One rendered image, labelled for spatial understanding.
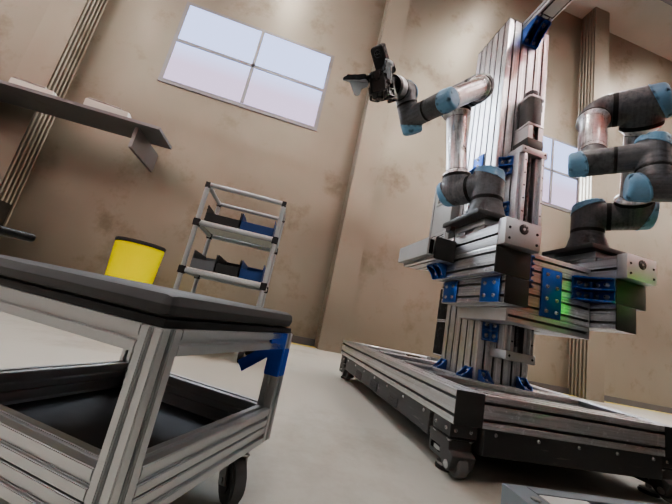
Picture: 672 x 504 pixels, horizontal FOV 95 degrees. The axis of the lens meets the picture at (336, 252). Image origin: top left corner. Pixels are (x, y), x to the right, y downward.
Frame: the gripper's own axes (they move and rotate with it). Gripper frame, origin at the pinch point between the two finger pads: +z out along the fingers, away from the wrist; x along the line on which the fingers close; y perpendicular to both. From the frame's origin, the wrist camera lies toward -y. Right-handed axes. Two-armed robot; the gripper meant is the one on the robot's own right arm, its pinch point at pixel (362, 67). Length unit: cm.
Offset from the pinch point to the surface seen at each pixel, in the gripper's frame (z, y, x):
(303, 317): -153, 175, 197
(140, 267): -22, 75, 253
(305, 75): -270, -119, 229
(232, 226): -28, 47, 118
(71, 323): 80, 44, 0
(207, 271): -7, 69, 121
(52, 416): 82, 62, 20
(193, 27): -184, -189, 326
